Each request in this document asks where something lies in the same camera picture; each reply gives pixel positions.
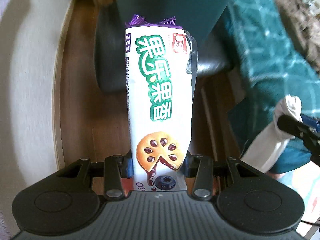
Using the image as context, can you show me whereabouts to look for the white biscuit packet purple ends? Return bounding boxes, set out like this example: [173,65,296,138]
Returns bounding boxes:
[124,14,199,193]

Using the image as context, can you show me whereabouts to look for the dark green trash bin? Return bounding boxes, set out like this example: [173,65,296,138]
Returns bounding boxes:
[94,0,243,94]

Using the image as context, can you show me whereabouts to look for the teal patterned blanket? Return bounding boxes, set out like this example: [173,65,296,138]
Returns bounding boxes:
[215,0,320,174]

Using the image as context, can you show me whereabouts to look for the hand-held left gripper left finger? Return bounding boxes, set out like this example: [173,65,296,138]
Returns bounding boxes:
[59,150,133,202]

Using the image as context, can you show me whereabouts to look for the brown patterned cloth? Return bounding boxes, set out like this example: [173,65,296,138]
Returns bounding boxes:
[265,0,320,73]

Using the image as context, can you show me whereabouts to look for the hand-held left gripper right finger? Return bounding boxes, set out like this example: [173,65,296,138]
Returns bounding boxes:
[184,154,263,202]

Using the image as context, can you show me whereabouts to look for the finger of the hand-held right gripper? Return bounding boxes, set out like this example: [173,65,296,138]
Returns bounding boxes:
[300,113,320,132]
[277,114,320,167]

